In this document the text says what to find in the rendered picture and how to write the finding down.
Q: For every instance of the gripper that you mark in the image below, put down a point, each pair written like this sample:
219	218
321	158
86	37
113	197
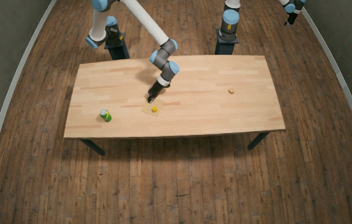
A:
292	18
156	89

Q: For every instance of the yellow die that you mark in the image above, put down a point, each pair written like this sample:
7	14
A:
154	109

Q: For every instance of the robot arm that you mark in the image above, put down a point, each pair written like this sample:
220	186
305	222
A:
229	29
145	18

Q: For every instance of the tan mat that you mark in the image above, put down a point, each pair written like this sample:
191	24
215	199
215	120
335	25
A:
159	105

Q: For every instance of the wooden table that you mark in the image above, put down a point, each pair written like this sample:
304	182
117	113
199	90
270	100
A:
194	118

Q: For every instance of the green can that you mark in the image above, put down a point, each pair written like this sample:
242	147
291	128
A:
106	116

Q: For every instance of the tan round disc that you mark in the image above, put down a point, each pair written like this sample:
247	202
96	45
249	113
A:
231	90

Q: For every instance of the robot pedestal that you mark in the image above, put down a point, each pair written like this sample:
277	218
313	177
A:
224	48
118	53

